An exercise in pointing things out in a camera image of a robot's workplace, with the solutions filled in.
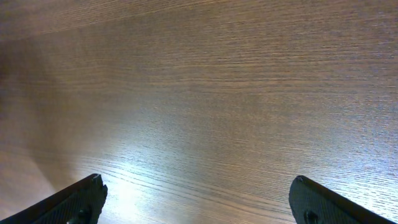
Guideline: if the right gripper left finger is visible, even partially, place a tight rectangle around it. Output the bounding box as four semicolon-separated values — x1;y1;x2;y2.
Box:
1;174;108;224

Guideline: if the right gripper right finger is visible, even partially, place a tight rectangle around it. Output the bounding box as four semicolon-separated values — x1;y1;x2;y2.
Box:
289;175;395;224

